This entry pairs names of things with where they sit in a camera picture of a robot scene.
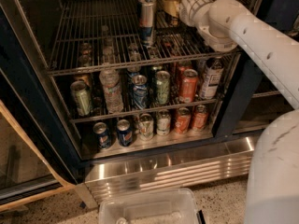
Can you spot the stainless steel fridge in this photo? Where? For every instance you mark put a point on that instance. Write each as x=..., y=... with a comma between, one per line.
x=144, y=166

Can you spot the blue silver can middle shelf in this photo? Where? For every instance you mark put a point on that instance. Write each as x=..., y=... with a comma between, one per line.
x=140, y=91

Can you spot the top wire fridge shelf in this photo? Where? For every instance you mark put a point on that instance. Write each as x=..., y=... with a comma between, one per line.
x=94, y=35

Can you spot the open glass fridge door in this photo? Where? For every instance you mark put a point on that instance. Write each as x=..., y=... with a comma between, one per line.
x=32, y=164

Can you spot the green can shelf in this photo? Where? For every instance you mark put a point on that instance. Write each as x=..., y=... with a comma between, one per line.
x=162, y=87
x=82, y=97

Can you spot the orange can middle shelf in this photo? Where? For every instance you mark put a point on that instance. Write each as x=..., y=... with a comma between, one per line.
x=188, y=86

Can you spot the blue pepsi can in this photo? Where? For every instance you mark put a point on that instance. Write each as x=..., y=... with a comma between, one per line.
x=124, y=133
x=101, y=131

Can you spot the white label glass bottle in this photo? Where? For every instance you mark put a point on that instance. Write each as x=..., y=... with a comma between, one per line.
x=211, y=78

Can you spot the blue pepsi can left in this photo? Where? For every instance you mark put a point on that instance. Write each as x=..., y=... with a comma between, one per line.
x=101, y=131

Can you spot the orange can behind middle shelf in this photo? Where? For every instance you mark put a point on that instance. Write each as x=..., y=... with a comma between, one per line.
x=181, y=67

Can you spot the tall silver blue energy can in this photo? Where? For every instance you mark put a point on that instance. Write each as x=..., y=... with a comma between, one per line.
x=146, y=11

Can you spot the white green can bottom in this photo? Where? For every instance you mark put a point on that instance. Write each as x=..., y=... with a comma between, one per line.
x=163, y=122

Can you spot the orange can bottom right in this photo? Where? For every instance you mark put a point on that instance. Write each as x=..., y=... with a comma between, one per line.
x=199, y=118

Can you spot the orange can bottom left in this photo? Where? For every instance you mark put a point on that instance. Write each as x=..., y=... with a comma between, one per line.
x=182, y=120

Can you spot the blue pepsi can right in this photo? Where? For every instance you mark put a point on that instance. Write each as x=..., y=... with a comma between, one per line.
x=124, y=133

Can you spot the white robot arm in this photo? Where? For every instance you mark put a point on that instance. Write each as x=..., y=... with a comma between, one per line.
x=256, y=130

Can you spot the clear plastic bin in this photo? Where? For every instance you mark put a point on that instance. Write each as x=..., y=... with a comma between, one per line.
x=171, y=206

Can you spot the silver green can bottom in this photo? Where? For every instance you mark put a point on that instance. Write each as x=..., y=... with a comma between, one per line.
x=146, y=127

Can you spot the gold can behind green can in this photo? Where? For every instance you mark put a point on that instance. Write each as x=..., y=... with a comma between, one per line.
x=87, y=78

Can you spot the clear plastic water bottle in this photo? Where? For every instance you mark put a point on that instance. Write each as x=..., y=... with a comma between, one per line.
x=111, y=84

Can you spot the green can left middle shelf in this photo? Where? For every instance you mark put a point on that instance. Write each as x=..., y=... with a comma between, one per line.
x=82, y=97

